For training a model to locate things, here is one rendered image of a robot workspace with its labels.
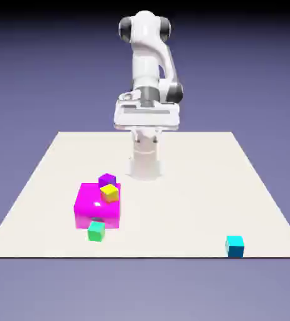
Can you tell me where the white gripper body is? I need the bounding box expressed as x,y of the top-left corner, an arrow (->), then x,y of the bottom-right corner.
113,99 -> 181,132

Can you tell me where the small purple cube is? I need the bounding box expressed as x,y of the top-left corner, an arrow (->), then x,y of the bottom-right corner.
98,172 -> 117,189

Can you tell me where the large magenta box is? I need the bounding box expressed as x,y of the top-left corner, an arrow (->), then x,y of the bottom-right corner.
73,182 -> 122,231

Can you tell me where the small green cube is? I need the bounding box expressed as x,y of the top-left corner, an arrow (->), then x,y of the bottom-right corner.
87,221 -> 106,243

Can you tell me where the small cyan cube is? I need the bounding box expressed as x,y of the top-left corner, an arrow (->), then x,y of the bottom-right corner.
225,234 -> 245,259

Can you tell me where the small yellow cube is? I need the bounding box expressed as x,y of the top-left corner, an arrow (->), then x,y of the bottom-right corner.
99,184 -> 120,204

